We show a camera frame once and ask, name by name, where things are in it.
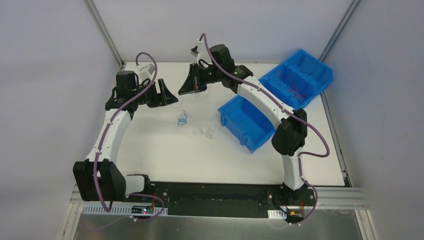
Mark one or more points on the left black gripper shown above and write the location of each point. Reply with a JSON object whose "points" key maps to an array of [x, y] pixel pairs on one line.
{"points": [[158, 94]]}

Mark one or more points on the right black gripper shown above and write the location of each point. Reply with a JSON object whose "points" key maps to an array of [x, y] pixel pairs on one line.
{"points": [[197, 78]]}

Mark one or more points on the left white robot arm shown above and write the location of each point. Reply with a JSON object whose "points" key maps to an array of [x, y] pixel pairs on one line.
{"points": [[98, 176]]}

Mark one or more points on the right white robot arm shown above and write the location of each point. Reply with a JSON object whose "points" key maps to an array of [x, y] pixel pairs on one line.
{"points": [[291, 130]]}

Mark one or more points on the blue compartment bin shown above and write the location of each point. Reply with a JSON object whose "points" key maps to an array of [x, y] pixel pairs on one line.
{"points": [[296, 82]]}

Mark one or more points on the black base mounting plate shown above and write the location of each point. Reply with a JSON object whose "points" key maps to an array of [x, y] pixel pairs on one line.
{"points": [[227, 200]]}

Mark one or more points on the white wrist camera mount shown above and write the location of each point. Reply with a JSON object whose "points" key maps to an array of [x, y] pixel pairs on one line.
{"points": [[145, 71]]}

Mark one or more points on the aluminium frame rail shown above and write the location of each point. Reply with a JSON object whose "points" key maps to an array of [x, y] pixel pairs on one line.
{"points": [[75, 196]]}

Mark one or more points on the right white cable duct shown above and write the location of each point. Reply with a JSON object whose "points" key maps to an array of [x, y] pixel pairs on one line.
{"points": [[277, 214]]}

